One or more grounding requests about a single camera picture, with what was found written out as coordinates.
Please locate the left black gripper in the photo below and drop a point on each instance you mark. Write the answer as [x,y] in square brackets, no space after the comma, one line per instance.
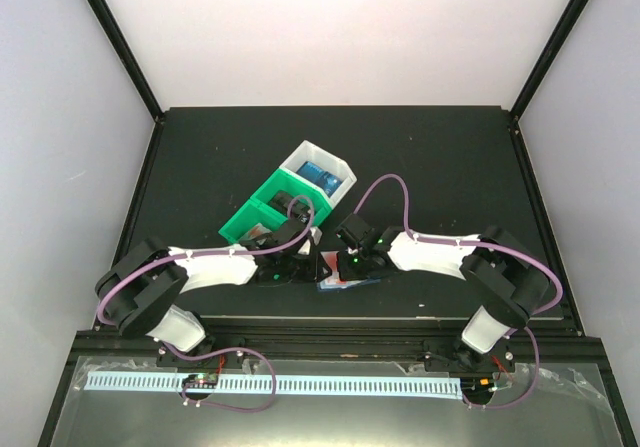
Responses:
[315,271]

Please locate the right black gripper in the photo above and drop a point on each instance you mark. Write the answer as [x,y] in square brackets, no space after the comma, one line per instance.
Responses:
[347,274]

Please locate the red circle credit card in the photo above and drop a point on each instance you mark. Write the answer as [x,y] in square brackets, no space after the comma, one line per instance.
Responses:
[332,282]

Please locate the blue card holder wallet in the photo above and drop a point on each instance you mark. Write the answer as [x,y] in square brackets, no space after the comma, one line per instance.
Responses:
[349,284]

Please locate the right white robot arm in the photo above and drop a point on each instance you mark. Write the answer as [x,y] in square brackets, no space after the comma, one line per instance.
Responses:
[510,283]

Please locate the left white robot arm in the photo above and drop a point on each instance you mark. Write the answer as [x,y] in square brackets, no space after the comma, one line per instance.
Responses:
[138,295]

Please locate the orange cards in near bin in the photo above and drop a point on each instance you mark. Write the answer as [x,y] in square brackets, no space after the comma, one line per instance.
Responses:
[257,230]

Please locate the black cards in green bin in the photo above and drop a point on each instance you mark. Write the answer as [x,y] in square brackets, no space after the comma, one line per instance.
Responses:
[290,207]

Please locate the blue cards in white bin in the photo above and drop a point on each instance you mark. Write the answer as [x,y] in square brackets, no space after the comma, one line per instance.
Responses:
[325,180]

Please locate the near green plastic bin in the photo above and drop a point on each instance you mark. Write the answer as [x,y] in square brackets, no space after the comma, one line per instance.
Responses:
[250,214]

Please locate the green plastic bin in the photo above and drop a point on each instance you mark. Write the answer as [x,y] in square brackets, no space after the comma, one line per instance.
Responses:
[285,182]
[250,214]

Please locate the white plastic bin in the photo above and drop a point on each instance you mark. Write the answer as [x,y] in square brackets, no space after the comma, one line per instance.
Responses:
[308,151]

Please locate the middle green plastic bin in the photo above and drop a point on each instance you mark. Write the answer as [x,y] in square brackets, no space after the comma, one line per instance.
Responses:
[285,182]

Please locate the left controller board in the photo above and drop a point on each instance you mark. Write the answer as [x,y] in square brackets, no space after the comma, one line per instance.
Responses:
[200,380]

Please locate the controller board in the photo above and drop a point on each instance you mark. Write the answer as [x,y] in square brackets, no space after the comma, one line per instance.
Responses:
[200,380]
[482,385]

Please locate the right controller board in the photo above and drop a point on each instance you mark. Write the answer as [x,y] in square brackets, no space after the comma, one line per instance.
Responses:
[482,385]

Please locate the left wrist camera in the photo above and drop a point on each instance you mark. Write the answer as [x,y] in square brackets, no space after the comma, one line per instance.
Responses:
[314,235]

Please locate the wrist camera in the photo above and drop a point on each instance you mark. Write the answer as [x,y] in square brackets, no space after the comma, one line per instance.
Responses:
[355,232]
[314,235]

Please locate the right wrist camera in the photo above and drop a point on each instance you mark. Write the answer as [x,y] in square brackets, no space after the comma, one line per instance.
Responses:
[355,232]

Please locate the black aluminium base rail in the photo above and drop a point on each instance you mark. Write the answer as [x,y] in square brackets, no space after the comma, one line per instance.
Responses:
[372,339]

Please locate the white slotted cable duct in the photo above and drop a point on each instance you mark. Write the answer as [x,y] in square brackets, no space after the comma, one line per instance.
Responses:
[292,385]

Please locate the left frame post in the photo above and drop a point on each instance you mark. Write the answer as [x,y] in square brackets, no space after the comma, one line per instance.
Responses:
[122,49]

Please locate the frame post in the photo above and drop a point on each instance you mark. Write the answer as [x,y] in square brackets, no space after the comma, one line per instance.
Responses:
[559,35]
[122,49]

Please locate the right frame post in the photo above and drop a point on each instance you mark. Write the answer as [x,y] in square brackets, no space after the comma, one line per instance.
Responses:
[559,35]

